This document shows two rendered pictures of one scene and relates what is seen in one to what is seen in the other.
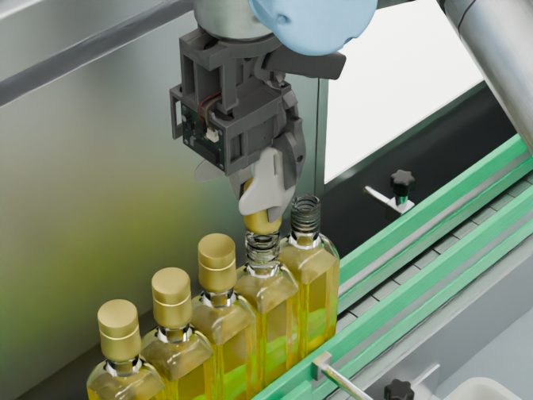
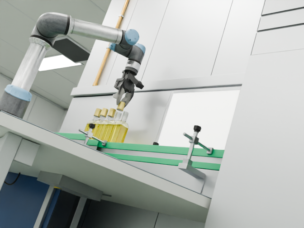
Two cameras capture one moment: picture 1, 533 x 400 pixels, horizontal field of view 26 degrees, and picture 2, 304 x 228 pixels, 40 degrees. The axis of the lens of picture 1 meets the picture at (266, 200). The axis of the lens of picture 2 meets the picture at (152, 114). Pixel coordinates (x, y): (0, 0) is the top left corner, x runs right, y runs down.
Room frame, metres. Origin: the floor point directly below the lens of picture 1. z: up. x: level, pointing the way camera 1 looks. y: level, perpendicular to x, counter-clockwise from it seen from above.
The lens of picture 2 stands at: (1.04, -2.05, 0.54)
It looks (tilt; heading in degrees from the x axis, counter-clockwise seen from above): 17 degrees up; 92
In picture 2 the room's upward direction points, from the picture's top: 18 degrees clockwise
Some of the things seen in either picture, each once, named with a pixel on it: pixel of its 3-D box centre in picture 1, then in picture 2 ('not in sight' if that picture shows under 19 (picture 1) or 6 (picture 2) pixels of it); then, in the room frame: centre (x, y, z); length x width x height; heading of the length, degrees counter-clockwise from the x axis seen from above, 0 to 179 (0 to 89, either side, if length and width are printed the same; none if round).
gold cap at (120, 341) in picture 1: (119, 329); (97, 112); (0.67, 0.13, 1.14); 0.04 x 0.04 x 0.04
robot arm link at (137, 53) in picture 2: not in sight; (136, 54); (0.77, 0.02, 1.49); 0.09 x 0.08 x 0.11; 23
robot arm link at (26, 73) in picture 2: not in sight; (29, 68); (0.33, -0.17, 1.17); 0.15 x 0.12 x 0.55; 113
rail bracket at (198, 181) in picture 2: not in sight; (193, 157); (1.17, -0.57, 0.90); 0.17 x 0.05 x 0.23; 44
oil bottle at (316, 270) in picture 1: (302, 311); (116, 140); (0.83, -0.04, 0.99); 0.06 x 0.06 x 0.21; 45
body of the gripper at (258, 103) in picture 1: (236, 84); (126, 80); (0.77, 0.02, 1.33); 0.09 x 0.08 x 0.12; 134
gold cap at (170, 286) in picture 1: (171, 297); (104, 112); (0.71, 0.08, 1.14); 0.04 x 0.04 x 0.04
